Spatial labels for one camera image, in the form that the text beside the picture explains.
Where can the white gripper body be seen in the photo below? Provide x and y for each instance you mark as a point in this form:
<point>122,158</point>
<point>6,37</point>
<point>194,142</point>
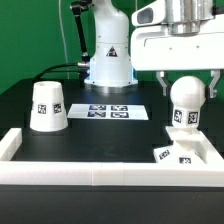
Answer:
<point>153,49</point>

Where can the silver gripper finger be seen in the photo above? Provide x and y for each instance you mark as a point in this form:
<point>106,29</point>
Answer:
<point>215,75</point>
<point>162,79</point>

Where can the white lamp bulb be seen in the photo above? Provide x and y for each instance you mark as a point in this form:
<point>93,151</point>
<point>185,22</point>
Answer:
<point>187,95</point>

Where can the white lamp base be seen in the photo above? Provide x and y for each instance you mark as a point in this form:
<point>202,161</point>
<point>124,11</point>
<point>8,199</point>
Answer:
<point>181,151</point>

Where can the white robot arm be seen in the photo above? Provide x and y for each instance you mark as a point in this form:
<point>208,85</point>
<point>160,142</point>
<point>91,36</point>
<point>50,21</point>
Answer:
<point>111,65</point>

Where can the white lamp shade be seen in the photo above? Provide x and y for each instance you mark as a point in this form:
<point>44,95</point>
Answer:
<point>48,113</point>

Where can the white marker tag sheet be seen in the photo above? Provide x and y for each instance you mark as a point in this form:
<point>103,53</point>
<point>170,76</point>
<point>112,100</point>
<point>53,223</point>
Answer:
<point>108,112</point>

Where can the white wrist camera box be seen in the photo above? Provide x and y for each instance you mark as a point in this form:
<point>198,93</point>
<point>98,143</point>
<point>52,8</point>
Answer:
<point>152,14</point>

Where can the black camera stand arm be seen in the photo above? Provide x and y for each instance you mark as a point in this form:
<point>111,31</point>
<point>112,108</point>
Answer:
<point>77,8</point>

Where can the white U-shaped border wall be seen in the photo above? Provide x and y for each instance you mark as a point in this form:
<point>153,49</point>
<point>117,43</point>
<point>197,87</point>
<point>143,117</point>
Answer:
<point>209,174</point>

